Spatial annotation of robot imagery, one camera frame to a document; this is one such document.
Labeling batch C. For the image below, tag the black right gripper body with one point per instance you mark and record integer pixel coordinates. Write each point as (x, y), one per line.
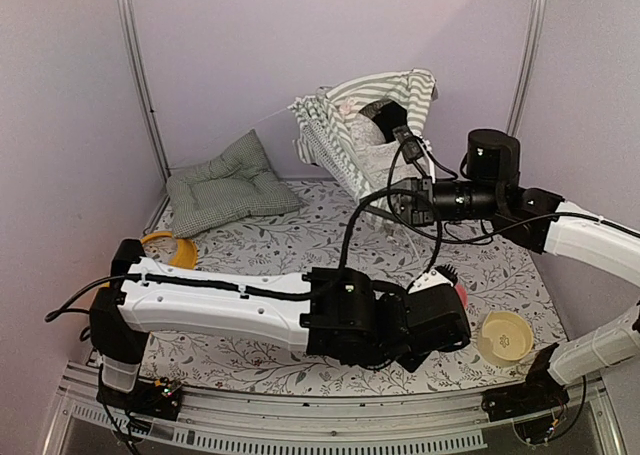
(481, 202)

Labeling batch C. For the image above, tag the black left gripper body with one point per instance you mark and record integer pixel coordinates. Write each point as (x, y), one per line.
(411, 361)

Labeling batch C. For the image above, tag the green striped pet tent fabric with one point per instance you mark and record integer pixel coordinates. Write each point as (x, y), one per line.
(338, 131)

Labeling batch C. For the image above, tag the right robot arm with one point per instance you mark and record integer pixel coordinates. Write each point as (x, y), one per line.
(591, 262)

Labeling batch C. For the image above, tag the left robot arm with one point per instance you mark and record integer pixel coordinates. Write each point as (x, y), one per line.
(151, 296)

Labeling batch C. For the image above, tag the pink pet bowl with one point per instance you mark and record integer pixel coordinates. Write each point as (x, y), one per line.
(462, 294)

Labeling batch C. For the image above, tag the cream pet bowl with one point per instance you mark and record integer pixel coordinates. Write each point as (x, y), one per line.
(504, 338)

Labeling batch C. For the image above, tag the green checkered cushion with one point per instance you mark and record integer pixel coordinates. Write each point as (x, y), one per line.
(238, 183)

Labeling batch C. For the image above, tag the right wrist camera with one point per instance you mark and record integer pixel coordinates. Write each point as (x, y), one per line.
(411, 149)

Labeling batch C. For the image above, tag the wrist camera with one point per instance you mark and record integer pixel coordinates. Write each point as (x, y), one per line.
(438, 275)
(411, 149)

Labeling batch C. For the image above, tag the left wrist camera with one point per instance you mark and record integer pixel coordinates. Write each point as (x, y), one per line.
(438, 275)

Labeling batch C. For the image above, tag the front aluminium rail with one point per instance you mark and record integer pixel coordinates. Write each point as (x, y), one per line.
(221, 422)

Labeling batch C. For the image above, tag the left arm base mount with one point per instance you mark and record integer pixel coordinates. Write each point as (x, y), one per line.
(161, 398)

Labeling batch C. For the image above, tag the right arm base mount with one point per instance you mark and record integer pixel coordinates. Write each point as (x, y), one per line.
(539, 391)

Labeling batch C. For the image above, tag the right aluminium corner post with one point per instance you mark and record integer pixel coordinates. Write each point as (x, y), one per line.
(527, 65)

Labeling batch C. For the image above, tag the aluminium corner post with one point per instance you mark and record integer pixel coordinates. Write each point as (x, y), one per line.
(134, 53)
(527, 65)

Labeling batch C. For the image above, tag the left aluminium corner post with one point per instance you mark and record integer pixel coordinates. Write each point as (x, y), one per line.
(134, 53)

